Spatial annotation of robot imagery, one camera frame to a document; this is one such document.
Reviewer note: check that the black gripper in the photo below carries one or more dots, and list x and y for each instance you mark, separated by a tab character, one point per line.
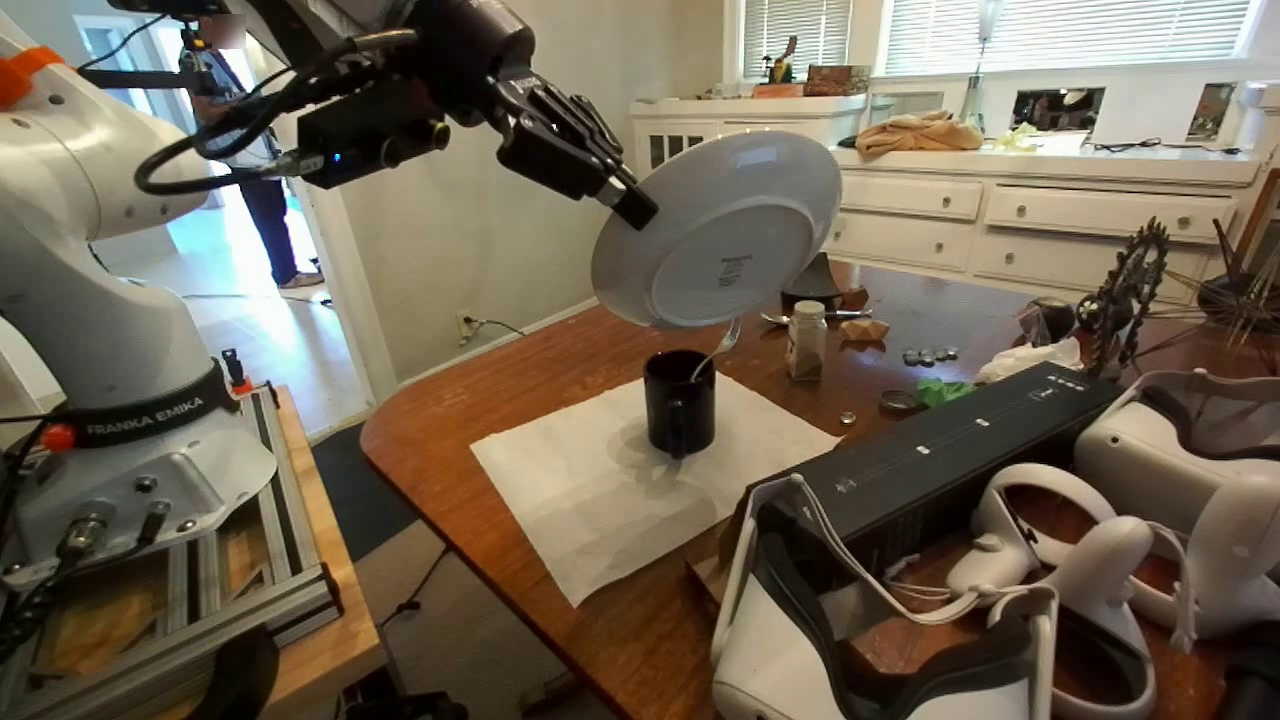
560	135

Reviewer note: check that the white ceramic plate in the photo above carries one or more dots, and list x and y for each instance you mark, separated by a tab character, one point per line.
744	225

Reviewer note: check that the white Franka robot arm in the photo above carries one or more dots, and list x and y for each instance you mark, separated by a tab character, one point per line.
82	265

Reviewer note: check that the metal utensil in mug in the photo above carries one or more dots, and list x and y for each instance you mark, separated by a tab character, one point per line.
720	349

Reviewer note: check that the black mug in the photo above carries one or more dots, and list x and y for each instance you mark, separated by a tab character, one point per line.
683	415

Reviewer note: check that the metal spoon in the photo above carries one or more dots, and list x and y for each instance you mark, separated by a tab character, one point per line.
772	318

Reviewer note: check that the small labelled shaker jar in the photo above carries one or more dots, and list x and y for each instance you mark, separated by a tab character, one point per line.
807	345

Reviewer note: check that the white window blind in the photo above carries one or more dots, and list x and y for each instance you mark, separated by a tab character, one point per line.
802	34
1067	34

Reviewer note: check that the white paper napkin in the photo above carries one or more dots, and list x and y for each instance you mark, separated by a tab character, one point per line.
600	492

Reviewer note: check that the brown woven basket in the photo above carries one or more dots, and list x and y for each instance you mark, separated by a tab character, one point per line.
916	136

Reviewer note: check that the dark round disc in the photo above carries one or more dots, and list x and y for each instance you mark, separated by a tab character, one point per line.
903	402

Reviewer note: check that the person in blue shirt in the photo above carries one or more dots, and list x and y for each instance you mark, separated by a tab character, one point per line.
264	214

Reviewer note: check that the small green packet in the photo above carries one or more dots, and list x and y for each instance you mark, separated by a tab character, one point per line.
941	393

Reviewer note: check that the dark floor mat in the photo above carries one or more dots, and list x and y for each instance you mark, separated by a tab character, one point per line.
352	502

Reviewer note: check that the long black box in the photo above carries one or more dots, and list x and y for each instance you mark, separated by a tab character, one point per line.
961	452

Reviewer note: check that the white crumpled cloth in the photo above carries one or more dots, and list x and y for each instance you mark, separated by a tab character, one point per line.
1020	363

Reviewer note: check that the white built-in cabinet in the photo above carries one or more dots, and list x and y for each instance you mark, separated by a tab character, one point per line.
1067	214

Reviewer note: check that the white VR headset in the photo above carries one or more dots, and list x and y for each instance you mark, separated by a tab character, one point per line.
1201	467
772	655

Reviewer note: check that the white VR controller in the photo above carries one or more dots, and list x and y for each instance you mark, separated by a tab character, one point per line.
985	567
1106	562

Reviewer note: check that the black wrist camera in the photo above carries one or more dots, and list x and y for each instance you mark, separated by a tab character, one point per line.
373	142

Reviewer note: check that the dark rectangular frame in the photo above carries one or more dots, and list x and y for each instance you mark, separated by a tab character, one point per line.
1059	108

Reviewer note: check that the small photo frame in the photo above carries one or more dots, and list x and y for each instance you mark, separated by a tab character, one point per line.
1209	112

